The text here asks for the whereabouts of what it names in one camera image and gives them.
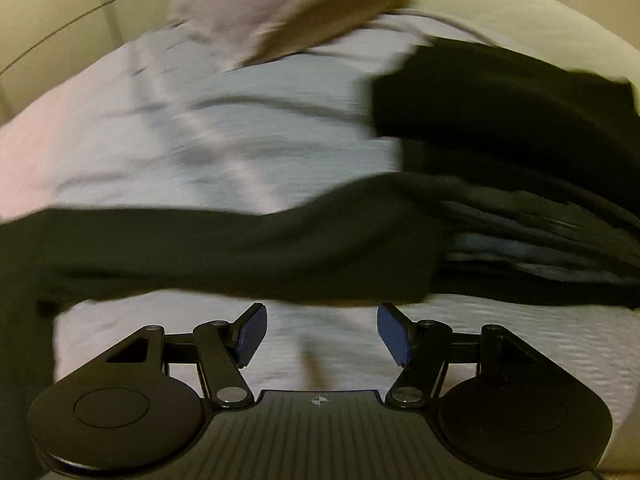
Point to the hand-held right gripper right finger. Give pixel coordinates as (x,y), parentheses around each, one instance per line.
(392,332)

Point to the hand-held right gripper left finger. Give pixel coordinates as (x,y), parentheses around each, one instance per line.
(253,334)

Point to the dark green garment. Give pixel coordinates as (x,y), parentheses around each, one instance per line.
(225,255)

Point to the black clothes pile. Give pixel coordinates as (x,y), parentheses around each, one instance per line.
(500,110)

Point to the pink pillow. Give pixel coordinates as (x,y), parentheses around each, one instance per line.
(235,5)

